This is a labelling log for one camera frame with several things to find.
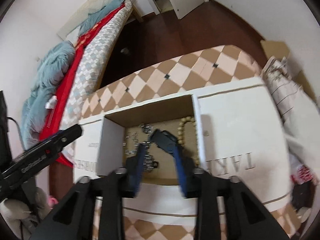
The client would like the thick silver chain bracelet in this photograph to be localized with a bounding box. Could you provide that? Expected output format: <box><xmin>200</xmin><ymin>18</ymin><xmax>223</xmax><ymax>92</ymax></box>
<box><xmin>138</xmin><ymin>123</ymin><xmax>160</xmax><ymax>173</ymax></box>

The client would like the wooden bead bracelet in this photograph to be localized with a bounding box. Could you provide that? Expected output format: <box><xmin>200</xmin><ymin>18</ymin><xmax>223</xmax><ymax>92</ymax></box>
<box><xmin>177</xmin><ymin>115</ymin><xmax>200</xmax><ymax>165</ymax></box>

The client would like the black smart watch band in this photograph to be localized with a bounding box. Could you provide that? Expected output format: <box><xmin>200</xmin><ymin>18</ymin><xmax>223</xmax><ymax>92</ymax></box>
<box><xmin>149</xmin><ymin>129</ymin><xmax>178</xmax><ymax>155</ymax></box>

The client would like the white gloved hand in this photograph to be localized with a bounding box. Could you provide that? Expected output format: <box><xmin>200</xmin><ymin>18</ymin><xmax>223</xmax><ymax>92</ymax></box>
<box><xmin>1</xmin><ymin>187</ymin><xmax>51</xmax><ymax>239</ymax></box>

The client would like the white cardboard box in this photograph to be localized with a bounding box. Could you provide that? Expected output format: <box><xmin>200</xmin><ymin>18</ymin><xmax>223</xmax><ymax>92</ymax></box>
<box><xmin>96</xmin><ymin>94</ymin><xmax>208</xmax><ymax>186</ymax></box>

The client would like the blue-grey quilt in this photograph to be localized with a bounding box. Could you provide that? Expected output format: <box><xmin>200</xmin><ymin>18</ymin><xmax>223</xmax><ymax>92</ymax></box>
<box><xmin>21</xmin><ymin>0</ymin><xmax>126</xmax><ymax>149</ymax></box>

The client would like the red bed blanket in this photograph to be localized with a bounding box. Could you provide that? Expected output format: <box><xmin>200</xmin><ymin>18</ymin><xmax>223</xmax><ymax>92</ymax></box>
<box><xmin>38</xmin><ymin>3</ymin><xmax>126</xmax><ymax>169</ymax></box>

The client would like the checkered tablecloth with lettering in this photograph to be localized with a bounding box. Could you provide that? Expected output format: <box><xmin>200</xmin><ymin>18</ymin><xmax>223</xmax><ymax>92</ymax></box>
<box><xmin>73</xmin><ymin>46</ymin><xmax>301</xmax><ymax>236</ymax></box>

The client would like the white crumpled tissue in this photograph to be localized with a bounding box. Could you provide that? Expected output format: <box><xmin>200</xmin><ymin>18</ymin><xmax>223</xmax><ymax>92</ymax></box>
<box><xmin>45</xmin><ymin>95</ymin><xmax>57</xmax><ymax>109</ymax></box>

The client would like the bed with checkered mattress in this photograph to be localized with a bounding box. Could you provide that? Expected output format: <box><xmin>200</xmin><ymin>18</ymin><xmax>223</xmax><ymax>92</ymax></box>
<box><xmin>58</xmin><ymin>0</ymin><xmax>135</xmax><ymax>129</ymax></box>

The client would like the red and white plastic bag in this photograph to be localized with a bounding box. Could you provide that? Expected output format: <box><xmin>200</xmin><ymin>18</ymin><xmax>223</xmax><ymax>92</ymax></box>
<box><xmin>290</xmin><ymin>165</ymin><xmax>314</xmax><ymax>185</ymax></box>

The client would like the rolled white patterned cloth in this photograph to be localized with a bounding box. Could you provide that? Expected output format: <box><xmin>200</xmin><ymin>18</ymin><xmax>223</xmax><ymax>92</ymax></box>
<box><xmin>262</xmin><ymin>56</ymin><xmax>319</xmax><ymax>165</ymax></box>

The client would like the brown cardboard box on floor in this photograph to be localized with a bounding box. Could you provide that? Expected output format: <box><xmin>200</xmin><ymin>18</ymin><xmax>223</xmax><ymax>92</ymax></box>
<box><xmin>260</xmin><ymin>40</ymin><xmax>319</xmax><ymax>105</ymax></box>

